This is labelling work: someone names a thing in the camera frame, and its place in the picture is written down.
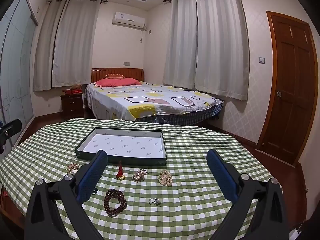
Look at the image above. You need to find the wooden headboard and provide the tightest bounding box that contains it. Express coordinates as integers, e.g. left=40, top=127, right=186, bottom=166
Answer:
left=91, top=68, right=145, bottom=83

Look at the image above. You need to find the dark wooden nightstand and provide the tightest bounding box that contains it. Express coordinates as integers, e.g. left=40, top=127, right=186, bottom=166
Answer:
left=61, top=93, right=84, bottom=118

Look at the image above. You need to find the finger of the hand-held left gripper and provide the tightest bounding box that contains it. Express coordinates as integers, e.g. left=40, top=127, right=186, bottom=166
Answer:
left=0, top=119, right=22, bottom=138

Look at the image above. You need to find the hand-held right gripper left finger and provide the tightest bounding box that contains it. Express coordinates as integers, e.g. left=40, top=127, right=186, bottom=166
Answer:
left=24, top=149, right=108, bottom=240

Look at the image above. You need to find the red tassel pendant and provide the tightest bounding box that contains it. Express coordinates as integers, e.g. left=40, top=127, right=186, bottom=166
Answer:
left=116, top=161, right=126, bottom=180

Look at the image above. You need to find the frosted glass wardrobe door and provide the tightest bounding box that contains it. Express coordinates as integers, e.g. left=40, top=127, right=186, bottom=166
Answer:
left=0, top=0, right=38, bottom=140

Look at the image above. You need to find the dark red bead bracelet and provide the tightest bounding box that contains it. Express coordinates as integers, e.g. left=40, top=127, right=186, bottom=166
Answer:
left=104, top=189, right=128, bottom=217

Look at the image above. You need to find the white curtain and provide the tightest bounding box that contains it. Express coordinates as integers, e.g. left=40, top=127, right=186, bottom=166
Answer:
left=195, top=0, right=250, bottom=101
left=163, top=0, right=198, bottom=90
left=51, top=0, right=102, bottom=88
left=33, top=0, right=68, bottom=92

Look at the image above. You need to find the white air conditioner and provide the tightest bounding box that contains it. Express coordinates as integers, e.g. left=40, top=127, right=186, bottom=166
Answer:
left=112, top=12, right=146, bottom=29

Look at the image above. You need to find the green checkered tablecloth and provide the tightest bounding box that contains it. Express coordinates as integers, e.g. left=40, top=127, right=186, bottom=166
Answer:
left=0, top=117, right=283, bottom=240

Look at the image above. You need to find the brown wooden door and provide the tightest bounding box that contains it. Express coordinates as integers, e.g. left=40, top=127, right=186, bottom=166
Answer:
left=255, top=11, right=318, bottom=167

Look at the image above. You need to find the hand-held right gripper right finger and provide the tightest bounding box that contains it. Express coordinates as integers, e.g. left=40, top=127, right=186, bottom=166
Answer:
left=206, top=149, right=293, bottom=240

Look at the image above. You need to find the white shallow tray box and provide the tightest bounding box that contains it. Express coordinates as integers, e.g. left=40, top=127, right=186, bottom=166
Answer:
left=75, top=127, right=167, bottom=167

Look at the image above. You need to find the patterned white bed quilt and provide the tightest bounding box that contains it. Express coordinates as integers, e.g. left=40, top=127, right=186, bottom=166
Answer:
left=84, top=81, right=224, bottom=122

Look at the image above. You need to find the pink pillow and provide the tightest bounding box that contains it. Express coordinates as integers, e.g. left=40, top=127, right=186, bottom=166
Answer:
left=94, top=78, right=142, bottom=87

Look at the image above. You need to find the blue plaid bed sheet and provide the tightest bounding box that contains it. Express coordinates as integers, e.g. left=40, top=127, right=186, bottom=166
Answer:
left=136, top=104, right=223, bottom=125

